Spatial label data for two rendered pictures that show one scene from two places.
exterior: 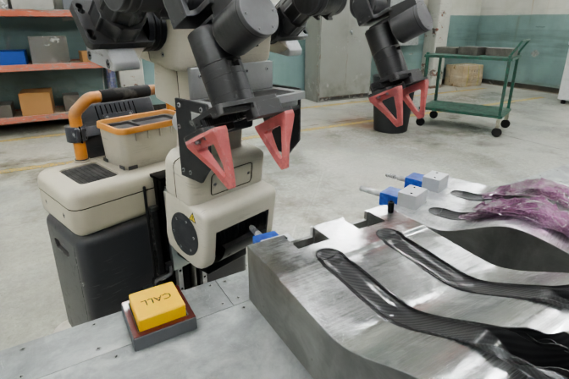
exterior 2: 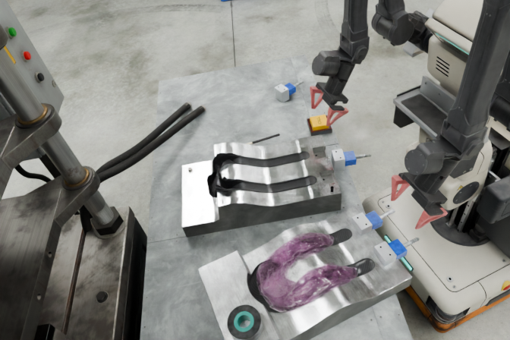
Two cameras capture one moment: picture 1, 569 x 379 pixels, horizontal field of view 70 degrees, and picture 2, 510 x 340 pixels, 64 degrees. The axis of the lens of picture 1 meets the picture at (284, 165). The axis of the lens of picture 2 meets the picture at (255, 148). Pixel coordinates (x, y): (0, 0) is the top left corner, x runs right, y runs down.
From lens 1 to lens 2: 1.42 m
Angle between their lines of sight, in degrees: 96
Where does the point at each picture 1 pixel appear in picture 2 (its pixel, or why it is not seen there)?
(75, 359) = (310, 111)
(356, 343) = (260, 148)
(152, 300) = (318, 119)
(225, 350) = not seen: hidden behind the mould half
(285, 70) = not seen: outside the picture
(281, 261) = (305, 141)
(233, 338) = not seen: hidden behind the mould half
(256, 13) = (316, 64)
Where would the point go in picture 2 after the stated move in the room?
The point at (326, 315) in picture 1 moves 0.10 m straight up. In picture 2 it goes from (275, 146) to (272, 125)
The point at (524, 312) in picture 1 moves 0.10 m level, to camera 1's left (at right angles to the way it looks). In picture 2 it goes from (238, 173) to (251, 151)
